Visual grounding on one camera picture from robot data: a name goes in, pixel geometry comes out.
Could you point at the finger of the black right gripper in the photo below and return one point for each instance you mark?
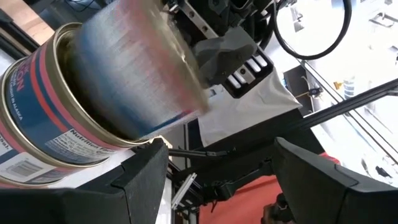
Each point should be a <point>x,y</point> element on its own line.
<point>224,56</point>

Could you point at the pink salmon can gold lid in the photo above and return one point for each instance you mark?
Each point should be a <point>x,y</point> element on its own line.
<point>130,68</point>
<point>18,168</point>
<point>37,115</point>

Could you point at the red and black case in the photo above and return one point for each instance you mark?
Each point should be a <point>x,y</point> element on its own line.
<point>248,202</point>

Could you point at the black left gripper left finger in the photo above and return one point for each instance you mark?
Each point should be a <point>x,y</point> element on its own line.
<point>93,205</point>

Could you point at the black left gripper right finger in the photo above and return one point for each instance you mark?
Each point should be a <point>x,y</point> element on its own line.
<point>326,199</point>

